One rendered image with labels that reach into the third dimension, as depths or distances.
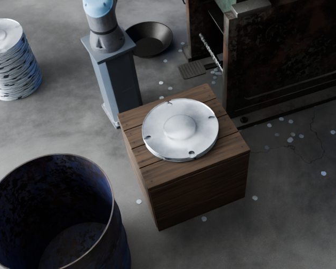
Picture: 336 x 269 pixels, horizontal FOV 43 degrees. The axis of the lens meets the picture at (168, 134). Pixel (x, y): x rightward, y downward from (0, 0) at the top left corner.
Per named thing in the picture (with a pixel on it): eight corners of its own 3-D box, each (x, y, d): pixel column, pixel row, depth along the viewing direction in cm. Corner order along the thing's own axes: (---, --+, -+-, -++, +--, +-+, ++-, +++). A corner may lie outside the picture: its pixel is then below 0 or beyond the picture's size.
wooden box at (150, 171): (158, 231, 178) (148, 189, 150) (129, 162, 200) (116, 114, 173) (245, 197, 184) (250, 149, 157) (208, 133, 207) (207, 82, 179)
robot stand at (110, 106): (116, 129, 213) (96, 62, 178) (101, 106, 224) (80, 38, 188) (149, 114, 218) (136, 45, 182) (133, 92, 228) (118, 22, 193)
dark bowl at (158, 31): (129, 71, 238) (127, 62, 232) (117, 39, 256) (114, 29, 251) (181, 56, 242) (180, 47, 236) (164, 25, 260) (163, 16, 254)
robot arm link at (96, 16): (86, 32, 175) (78, 4, 164) (92, 12, 183) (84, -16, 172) (115, 32, 173) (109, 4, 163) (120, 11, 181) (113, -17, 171)
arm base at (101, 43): (98, 58, 179) (93, 39, 171) (85, 38, 188) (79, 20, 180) (130, 44, 183) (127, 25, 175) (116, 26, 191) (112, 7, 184)
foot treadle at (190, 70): (184, 86, 212) (183, 78, 208) (177, 73, 218) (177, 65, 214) (293, 53, 219) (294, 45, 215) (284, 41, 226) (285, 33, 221)
